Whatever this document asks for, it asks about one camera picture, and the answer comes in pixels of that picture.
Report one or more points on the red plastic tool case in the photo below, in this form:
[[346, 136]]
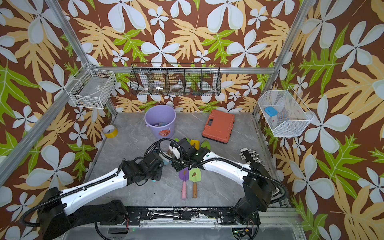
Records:
[[219, 126]]

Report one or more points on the white wire basket right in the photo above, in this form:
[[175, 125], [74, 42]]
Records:
[[294, 115]]

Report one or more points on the blue trowel blue handle front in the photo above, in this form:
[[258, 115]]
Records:
[[165, 162]]

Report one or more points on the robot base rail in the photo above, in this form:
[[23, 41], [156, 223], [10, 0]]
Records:
[[222, 216]]

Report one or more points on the yellow trowel wooden handle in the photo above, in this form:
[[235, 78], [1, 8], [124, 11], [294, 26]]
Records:
[[195, 144]]

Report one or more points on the green trowel yellow handle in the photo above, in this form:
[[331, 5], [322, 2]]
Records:
[[206, 144]]

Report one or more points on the purple plastic bucket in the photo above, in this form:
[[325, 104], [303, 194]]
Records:
[[161, 114]]

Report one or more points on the purple trowel pink handle front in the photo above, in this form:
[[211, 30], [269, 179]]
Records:
[[184, 176]]

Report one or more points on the black wire basket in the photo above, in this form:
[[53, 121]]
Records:
[[179, 79]]

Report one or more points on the yellow tape roll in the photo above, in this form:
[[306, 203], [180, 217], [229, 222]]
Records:
[[110, 131]]

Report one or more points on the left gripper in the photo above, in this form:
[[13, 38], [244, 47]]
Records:
[[160, 169]]

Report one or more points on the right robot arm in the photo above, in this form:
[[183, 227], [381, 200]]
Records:
[[261, 190]]

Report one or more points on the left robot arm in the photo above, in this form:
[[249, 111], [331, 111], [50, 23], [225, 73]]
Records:
[[60, 211]]

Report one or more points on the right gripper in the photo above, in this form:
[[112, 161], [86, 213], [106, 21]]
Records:
[[177, 166]]

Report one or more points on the white brush blue handle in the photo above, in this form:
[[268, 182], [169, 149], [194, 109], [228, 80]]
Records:
[[169, 153]]

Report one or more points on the white wire basket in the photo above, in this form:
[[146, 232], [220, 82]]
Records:
[[294, 115], [91, 87]]

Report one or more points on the white wire basket left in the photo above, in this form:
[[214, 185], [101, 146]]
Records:
[[91, 87]]

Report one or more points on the lime trowel wooden handle right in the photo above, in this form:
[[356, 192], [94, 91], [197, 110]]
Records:
[[195, 177]]

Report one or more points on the blue item in basket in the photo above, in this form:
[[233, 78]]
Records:
[[271, 111]]

